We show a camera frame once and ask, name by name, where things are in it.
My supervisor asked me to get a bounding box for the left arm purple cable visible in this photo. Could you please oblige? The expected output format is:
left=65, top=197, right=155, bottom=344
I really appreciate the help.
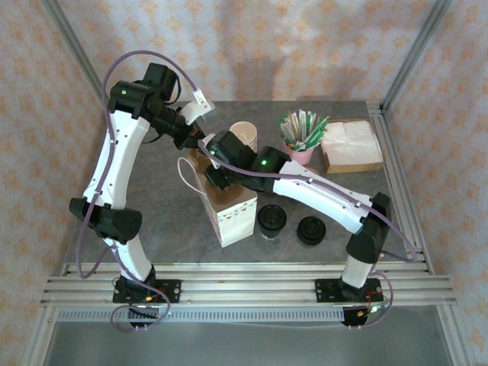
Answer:
left=75, top=50, right=203, bottom=333

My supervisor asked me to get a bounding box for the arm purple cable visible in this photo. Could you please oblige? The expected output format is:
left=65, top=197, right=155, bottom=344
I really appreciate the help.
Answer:
left=75, top=50, right=203, bottom=333
left=207, top=150, right=419, bottom=331

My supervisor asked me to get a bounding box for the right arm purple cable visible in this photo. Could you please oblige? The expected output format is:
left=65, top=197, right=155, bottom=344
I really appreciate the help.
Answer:
left=207, top=150, right=419, bottom=331

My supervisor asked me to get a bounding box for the grey slotted cable duct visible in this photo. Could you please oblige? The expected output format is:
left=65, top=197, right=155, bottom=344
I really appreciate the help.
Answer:
left=56, top=307, right=346, bottom=324

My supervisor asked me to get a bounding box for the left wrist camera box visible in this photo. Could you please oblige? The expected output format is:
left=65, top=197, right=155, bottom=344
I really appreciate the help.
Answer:
left=178, top=98, right=213, bottom=125

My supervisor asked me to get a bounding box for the aluminium frame upright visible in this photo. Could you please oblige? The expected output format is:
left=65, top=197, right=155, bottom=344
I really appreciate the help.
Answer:
left=41, top=0, right=112, bottom=112
left=380, top=0, right=454, bottom=112

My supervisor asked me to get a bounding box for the bundle of wrapped stirrers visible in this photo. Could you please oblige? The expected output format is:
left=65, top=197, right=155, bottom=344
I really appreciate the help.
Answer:
left=280, top=109, right=331, bottom=153

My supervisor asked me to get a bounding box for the white napkin stack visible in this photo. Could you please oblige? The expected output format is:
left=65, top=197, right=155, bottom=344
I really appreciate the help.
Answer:
left=323, top=121, right=384, bottom=163

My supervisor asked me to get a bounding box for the stack of paper cups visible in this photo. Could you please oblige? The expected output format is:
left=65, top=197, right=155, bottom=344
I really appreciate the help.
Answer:
left=228, top=120, right=260, bottom=156

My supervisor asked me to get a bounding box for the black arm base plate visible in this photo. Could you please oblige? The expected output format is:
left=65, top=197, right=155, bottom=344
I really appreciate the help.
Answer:
left=313, top=278, right=384, bottom=304
left=112, top=279, right=182, bottom=305

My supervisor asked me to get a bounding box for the white printed paper bag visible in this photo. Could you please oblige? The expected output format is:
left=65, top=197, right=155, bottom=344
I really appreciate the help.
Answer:
left=177, top=147, right=259, bottom=249

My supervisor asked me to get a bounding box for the pink holder cup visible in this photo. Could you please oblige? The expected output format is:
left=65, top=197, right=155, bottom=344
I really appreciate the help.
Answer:
left=281, top=140, right=316, bottom=165

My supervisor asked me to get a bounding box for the aluminium frame leg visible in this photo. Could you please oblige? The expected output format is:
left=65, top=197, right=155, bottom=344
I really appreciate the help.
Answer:
left=21, top=304, right=58, bottom=366
left=436, top=304, right=477, bottom=366

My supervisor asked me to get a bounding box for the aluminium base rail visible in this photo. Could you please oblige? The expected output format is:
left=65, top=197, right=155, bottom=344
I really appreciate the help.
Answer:
left=40, top=262, right=458, bottom=308

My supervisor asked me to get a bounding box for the aluminium side rail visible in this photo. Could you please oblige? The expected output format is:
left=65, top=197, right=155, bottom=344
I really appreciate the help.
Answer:
left=366, top=101, right=438, bottom=275

